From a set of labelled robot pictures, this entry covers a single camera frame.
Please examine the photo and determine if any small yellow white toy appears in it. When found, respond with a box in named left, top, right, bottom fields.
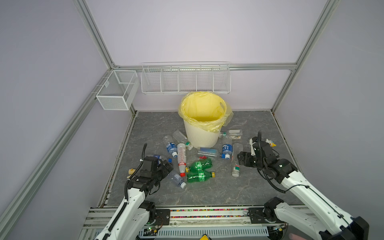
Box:
left=266, top=139, right=277, bottom=148

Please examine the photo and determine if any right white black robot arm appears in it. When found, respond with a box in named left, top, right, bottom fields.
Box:
left=233, top=132, right=370, bottom=240

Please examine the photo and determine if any blue label water bottle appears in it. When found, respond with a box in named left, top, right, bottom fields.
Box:
left=222, top=136, right=233, bottom=160

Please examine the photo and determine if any clear bottle green collar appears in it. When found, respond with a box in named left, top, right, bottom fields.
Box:
left=173, top=130, right=194, bottom=151

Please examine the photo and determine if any yellow plastic bin liner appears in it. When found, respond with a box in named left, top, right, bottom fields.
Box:
left=178, top=92, right=234, bottom=133

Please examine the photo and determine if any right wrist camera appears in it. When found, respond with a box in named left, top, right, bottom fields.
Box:
left=249, top=137, right=259, bottom=156

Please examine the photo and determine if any clear bottle blue tint red cap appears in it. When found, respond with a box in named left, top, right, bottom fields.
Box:
left=198, top=147, right=219, bottom=159

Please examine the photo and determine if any lower green soda bottle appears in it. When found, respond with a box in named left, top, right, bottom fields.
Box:
left=187, top=171, right=216, bottom=183

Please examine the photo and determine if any white bottle red cap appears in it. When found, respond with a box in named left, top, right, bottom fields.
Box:
left=177, top=143, right=187, bottom=177

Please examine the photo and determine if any clear bottle blue label white cap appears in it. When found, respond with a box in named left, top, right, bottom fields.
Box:
left=163, top=135, right=178, bottom=158

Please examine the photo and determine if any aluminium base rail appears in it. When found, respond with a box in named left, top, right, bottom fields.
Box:
left=83, top=206, right=282, bottom=229

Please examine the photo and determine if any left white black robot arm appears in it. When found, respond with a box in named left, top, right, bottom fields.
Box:
left=95, top=144, right=173, bottom=240

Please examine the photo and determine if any long white wire basket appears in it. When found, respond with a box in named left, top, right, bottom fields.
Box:
left=141, top=62, right=232, bottom=95

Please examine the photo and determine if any beige toy figure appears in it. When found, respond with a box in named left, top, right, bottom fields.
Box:
left=127, top=169, right=136, bottom=179

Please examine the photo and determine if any small clear plastic box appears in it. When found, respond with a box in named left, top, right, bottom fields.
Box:
left=228, top=130, right=243, bottom=140

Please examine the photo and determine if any white mesh box basket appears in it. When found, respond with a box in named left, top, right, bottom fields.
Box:
left=96, top=70, right=140, bottom=111

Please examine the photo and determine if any upper green soda bottle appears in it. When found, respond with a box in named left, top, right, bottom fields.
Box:
left=186, top=158, right=213, bottom=173

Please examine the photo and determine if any cream plastic waste bin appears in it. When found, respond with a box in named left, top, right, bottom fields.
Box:
left=184, top=121, right=221, bottom=149

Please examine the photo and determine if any crushed clear bottle white cap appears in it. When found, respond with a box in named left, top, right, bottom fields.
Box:
left=172, top=174, right=187, bottom=189

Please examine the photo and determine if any tall clear bottle green cap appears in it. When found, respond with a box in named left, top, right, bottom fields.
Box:
left=232, top=143, right=243, bottom=178

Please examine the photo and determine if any green soda bottle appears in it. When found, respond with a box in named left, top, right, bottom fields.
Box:
left=187, top=171, right=216, bottom=183
left=186, top=158, right=213, bottom=173

